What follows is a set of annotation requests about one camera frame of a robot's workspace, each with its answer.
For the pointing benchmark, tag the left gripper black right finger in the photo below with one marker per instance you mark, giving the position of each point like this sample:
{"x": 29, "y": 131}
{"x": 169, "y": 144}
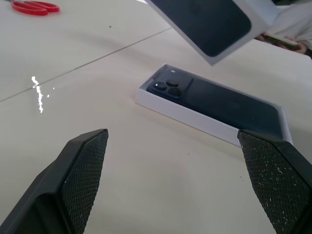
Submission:
{"x": 275, "y": 185}

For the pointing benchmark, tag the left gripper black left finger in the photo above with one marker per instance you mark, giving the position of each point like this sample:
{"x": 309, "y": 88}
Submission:
{"x": 73, "y": 182}

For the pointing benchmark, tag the dark blue smartphone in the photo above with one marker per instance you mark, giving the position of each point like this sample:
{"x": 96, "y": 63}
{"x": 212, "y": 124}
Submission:
{"x": 219, "y": 100}

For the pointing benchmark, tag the white phone box base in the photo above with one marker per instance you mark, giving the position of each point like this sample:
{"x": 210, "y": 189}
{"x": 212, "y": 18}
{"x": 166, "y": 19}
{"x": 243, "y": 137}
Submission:
{"x": 170, "y": 109}

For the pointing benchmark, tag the white phone box lid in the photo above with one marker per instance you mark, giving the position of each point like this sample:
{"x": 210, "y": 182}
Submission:
{"x": 207, "y": 24}

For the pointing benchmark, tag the person's bare hand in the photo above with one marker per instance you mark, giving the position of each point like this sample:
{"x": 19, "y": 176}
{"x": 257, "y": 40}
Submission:
{"x": 261, "y": 37}
{"x": 298, "y": 46}

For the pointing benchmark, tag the person's white top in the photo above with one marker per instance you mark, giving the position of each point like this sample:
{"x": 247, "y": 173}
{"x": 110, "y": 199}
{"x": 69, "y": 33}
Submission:
{"x": 297, "y": 22}

